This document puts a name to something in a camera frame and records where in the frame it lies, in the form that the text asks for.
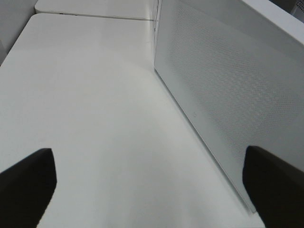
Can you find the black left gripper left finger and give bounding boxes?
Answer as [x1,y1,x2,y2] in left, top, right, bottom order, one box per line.
[0,148,57,228]

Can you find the white microwave door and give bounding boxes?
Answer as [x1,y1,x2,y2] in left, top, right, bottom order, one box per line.
[154,0,304,211]

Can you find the white microwave oven body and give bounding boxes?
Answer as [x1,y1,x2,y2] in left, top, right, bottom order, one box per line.
[156,0,304,51]

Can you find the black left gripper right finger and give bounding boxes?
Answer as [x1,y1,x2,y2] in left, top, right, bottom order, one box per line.
[242,145,304,228]

